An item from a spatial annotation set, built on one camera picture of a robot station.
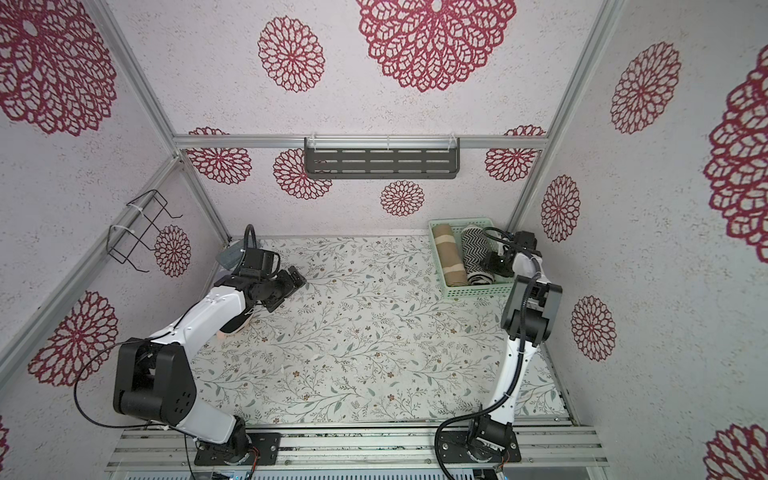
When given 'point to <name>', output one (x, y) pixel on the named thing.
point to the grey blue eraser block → (231, 255)
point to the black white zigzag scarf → (476, 246)
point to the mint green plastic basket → (504, 285)
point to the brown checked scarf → (450, 256)
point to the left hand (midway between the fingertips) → (298, 287)
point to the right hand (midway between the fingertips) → (492, 258)
